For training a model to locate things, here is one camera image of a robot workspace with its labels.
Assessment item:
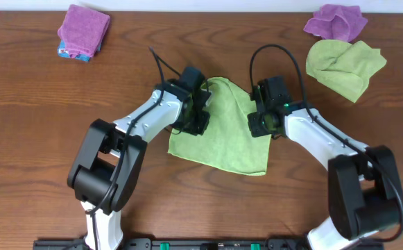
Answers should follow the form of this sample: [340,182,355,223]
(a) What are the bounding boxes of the light green cloth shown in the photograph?
[168,77,271,176]

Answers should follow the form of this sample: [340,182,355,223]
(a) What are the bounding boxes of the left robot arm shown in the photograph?
[67,81,212,249]

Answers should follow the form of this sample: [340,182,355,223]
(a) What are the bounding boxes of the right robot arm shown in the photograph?
[248,79,403,250]

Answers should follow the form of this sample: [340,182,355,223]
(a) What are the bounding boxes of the olive green crumpled cloth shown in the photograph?
[306,40,387,103]

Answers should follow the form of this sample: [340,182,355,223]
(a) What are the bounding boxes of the crumpled purple cloth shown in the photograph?
[303,4,368,42]

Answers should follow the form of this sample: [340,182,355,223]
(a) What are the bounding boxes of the folded purple cloth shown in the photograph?
[58,4,110,58]

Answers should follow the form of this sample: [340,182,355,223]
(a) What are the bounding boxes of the folded blue cloth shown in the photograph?
[57,40,102,62]

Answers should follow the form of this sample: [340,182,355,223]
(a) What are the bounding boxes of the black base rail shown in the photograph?
[33,237,385,250]

